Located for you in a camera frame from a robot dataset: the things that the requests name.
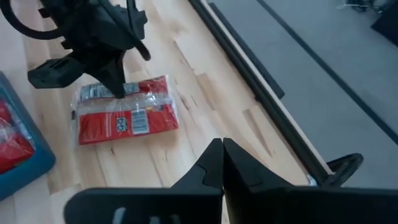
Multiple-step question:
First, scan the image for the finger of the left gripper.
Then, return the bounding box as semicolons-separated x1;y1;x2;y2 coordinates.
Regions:
27;57;86;90
91;51;127;100

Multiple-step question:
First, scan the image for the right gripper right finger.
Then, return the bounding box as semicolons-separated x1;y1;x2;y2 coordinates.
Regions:
223;138;398;224

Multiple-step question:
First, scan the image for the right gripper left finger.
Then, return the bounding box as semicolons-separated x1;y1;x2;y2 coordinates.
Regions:
63;138;224;224

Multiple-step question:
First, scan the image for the red popcorn bag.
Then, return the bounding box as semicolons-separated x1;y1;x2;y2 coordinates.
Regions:
0;98;35;174
70;75;180;146

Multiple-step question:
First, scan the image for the blue rectangular basket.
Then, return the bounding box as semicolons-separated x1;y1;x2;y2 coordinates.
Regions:
0;70;57;202

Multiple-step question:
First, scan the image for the black floor equipment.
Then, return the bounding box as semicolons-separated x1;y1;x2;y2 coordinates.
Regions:
370;8;398;47

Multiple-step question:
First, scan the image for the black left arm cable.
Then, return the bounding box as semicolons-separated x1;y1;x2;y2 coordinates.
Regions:
0;0;65;40

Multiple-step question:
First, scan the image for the black metal table frame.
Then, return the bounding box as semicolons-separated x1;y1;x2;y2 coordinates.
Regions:
188;0;333;187

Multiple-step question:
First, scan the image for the black cable loop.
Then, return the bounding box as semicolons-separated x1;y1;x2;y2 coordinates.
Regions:
323;152;364;188

